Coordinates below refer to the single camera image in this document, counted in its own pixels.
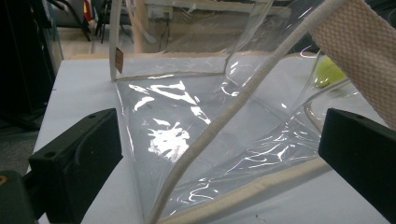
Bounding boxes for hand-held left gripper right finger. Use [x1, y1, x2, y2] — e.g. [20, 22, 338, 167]
[318, 107, 396, 224]

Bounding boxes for yellow-green tennis ball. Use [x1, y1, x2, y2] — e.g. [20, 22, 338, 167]
[315, 56, 347, 89]

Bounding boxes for clear plastic tote bag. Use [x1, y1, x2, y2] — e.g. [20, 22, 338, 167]
[108, 0, 396, 224]

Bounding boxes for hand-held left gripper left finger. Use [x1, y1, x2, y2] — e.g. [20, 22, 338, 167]
[28, 107, 124, 224]

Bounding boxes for black office chair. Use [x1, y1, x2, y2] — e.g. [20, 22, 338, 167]
[46, 0, 110, 43]

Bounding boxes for dark cabinet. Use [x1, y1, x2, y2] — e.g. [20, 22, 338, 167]
[0, 0, 57, 116]

